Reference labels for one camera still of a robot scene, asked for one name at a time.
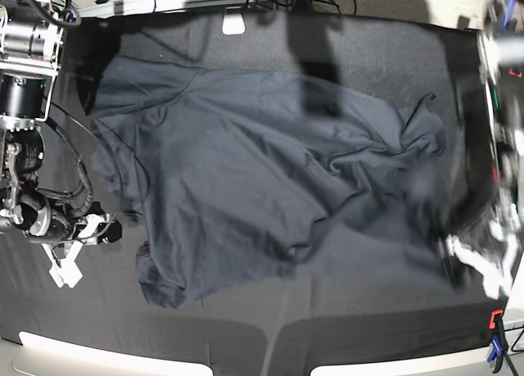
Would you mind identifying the orange blue clamp near right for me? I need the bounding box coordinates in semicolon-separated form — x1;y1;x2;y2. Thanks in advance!
487;309;518;376

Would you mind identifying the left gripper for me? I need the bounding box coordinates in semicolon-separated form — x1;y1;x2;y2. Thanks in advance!
438;220;521;299

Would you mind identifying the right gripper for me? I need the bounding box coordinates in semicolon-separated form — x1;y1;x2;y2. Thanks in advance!
42;214;122;288

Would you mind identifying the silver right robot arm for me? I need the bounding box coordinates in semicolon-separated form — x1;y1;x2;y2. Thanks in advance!
1;0;122;288

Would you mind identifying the black table cover cloth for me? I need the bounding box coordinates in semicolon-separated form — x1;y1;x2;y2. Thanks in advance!
1;11;506;375

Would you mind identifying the dark navy t-shirt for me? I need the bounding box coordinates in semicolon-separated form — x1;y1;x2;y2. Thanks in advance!
92;56;447;308

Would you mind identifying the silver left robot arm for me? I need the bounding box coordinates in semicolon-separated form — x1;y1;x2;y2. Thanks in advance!
439;0;523;300

